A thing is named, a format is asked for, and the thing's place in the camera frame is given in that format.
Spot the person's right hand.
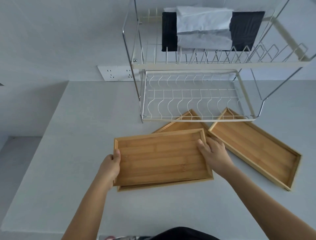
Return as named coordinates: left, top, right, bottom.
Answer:
left=197, top=137, right=235, bottom=178

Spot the person's left hand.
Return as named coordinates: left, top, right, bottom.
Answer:
left=97, top=149, right=121, bottom=191

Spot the bamboo wooden tray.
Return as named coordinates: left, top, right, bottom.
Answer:
left=117, top=177, right=214, bottom=192
left=208, top=107, right=302, bottom=192
left=152, top=109, right=211, bottom=136
left=113, top=128, right=214, bottom=187

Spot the person's right forearm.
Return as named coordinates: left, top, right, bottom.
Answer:
left=217, top=164, right=316, bottom=240

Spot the person's left forearm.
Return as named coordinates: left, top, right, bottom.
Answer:
left=60, top=173, right=116, bottom=240

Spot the two-tier metal dish rack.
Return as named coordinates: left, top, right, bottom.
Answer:
left=122, top=0, right=316, bottom=123

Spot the person's black clothing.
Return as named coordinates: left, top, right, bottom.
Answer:
left=146, top=233, right=221, bottom=240

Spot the black cloth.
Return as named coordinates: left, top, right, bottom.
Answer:
left=161, top=11, right=265, bottom=52

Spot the white grey cloth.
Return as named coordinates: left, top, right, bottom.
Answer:
left=163, top=6, right=234, bottom=53

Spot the white wall socket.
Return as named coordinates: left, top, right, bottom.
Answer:
left=97, top=65, right=141, bottom=82

